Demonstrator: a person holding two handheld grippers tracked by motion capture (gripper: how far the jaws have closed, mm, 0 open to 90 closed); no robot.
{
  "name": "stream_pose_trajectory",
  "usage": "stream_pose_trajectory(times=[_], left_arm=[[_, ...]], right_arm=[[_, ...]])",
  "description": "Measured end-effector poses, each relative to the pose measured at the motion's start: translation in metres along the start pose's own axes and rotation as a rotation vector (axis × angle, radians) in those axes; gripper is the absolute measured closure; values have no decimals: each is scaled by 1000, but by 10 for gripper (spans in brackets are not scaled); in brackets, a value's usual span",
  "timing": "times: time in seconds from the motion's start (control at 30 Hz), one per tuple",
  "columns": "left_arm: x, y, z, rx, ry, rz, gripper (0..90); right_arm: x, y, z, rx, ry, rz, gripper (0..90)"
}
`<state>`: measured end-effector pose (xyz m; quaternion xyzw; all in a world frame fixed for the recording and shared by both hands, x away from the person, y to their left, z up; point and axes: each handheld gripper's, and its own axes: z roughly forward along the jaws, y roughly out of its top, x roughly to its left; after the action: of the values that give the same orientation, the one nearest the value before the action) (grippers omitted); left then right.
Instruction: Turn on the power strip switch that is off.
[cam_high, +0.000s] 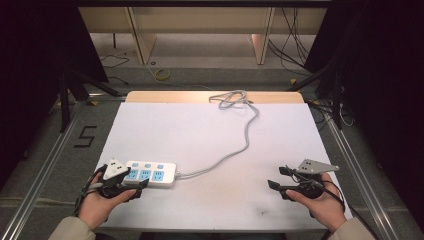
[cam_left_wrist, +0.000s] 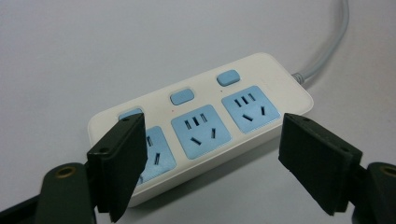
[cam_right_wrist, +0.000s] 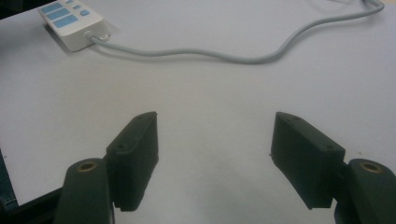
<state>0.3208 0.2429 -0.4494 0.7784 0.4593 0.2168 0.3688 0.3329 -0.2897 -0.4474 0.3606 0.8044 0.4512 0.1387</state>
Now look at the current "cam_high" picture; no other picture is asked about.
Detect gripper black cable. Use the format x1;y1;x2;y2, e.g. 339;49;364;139
73;163;108;217
286;165;381;240

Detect white power strip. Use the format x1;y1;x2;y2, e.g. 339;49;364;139
122;160;178;188

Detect wooden table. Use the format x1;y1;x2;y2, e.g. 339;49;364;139
125;90;306;104

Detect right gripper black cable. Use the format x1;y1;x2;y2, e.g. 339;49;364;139
286;165;381;240

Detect beige wooden desk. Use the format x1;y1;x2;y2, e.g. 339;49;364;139
78;7;328;66

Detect person's right hand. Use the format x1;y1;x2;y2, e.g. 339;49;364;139
285;172;348;232

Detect aluminium frame rail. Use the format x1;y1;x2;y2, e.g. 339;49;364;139
0;99;88;240
325;116;401;240

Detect grey power strip cable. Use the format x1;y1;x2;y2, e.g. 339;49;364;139
175;89;260;180

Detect white table mat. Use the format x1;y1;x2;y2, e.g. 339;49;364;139
95;101;353;232

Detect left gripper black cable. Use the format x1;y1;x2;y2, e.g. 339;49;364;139
73;163;108;217

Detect black floor cable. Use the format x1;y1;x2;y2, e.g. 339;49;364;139
99;54;130;86

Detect black tripod stand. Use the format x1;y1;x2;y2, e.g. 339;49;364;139
58;66;122;134

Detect black floor cables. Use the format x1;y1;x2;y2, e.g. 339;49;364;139
267;7;334;78

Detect person's left hand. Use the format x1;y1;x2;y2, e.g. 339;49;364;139
77;188;138;232

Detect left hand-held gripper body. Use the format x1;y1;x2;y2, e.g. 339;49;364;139
98;157;142;200

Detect black metal stand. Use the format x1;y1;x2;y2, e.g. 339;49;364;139
285;63;344;131

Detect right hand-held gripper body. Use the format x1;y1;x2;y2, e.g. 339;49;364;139
279;158;340;201

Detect yellow tape roll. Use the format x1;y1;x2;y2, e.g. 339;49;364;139
154;68;172;81

